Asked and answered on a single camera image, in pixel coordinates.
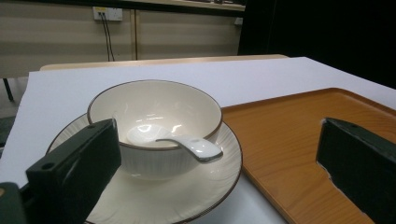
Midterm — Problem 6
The white ceramic spoon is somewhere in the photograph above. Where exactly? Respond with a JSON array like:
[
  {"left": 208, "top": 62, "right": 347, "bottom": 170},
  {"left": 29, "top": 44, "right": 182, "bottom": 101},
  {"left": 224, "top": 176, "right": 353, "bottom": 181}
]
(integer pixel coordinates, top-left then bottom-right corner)
[{"left": 125, "top": 123, "right": 224, "bottom": 163}]

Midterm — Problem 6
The wooden tray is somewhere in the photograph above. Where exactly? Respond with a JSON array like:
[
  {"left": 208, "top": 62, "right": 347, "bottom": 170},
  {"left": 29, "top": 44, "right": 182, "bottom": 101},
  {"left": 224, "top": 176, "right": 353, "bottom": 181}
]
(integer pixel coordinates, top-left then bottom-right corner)
[{"left": 220, "top": 87, "right": 396, "bottom": 224}]

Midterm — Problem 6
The beige wooden table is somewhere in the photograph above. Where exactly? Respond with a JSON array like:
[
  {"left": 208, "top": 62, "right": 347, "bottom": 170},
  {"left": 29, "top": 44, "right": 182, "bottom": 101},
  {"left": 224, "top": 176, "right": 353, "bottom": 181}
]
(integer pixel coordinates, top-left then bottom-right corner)
[{"left": 39, "top": 53, "right": 290, "bottom": 72}]

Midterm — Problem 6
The black table leg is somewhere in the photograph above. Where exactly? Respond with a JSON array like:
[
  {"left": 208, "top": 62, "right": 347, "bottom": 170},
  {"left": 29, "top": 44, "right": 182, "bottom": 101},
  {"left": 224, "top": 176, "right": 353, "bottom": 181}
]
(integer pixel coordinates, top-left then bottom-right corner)
[{"left": 2, "top": 77, "right": 15, "bottom": 103}]

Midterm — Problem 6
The white ceramic bowl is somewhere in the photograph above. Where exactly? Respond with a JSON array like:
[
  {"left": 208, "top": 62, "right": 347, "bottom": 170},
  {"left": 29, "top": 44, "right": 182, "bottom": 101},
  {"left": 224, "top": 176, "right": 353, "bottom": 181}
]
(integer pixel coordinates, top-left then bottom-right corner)
[{"left": 86, "top": 79, "right": 223, "bottom": 181}]

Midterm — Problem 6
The white ceramic plate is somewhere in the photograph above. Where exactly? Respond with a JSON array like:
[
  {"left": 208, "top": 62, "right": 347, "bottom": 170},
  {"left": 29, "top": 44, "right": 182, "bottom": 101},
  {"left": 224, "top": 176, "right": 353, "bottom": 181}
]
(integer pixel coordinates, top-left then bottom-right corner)
[{"left": 46, "top": 113, "right": 244, "bottom": 224}]

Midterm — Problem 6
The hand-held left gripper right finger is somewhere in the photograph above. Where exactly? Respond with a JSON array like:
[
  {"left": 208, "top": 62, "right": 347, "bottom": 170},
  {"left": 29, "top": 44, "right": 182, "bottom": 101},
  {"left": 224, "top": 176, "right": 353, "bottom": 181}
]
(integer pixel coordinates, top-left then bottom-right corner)
[{"left": 315, "top": 117, "right": 396, "bottom": 224}]

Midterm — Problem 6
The black cable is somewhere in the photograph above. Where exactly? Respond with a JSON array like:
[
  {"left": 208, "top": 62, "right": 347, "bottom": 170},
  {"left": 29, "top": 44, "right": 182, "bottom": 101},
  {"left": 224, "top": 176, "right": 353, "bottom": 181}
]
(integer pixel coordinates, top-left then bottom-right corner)
[
  {"left": 99, "top": 12, "right": 111, "bottom": 63},
  {"left": 103, "top": 12, "right": 116, "bottom": 63}
]

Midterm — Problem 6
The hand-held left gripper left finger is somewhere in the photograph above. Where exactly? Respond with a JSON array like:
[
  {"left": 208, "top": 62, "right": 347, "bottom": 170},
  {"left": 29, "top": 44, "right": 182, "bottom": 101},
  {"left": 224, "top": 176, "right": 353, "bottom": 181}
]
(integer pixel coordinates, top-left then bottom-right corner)
[{"left": 25, "top": 118, "right": 122, "bottom": 224}]

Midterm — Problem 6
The white wall socket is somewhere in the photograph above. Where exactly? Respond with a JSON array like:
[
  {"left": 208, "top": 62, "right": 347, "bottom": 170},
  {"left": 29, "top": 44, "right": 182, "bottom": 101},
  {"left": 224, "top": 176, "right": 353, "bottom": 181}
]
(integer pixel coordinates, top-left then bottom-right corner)
[{"left": 92, "top": 6, "right": 124, "bottom": 22}]

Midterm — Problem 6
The white board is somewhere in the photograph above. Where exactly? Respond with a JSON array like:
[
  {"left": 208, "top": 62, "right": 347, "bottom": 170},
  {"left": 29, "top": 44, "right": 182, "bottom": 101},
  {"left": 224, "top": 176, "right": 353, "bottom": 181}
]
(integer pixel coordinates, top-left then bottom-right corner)
[{"left": 0, "top": 56, "right": 396, "bottom": 224}]

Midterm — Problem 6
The black curtain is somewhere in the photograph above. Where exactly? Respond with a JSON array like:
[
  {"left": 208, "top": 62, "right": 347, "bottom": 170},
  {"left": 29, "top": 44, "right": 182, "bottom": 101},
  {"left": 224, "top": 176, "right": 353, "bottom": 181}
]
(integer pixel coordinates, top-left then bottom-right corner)
[{"left": 237, "top": 0, "right": 396, "bottom": 90}]

